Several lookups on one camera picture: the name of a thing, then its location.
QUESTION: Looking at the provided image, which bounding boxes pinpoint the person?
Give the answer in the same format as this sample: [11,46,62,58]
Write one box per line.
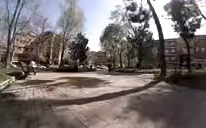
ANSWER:
[106,63,113,73]

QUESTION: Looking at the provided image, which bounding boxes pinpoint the dark evergreen tree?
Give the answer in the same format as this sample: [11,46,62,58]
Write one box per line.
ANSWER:
[68,31,90,68]

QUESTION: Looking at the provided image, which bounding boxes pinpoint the low dark hedge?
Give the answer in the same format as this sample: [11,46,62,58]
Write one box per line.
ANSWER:
[50,65,92,73]

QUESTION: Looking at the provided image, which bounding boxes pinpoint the row of trees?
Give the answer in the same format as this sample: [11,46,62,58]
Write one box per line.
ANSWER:
[99,0,206,73]

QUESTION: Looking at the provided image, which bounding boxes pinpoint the grey paved path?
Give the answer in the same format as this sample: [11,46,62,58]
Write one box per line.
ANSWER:
[0,70,206,128]

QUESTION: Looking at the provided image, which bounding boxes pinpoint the leaning tree trunk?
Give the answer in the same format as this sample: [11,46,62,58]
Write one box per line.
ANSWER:
[146,0,168,78]

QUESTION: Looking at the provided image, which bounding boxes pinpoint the beige apartment building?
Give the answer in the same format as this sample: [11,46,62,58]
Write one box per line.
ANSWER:
[0,31,67,67]

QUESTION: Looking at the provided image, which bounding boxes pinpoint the grass strip under trees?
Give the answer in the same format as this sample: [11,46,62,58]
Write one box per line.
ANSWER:
[154,68,206,88]

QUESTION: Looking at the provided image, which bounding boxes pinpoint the brown apartment building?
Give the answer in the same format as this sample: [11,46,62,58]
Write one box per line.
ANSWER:
[153,33,206,71]

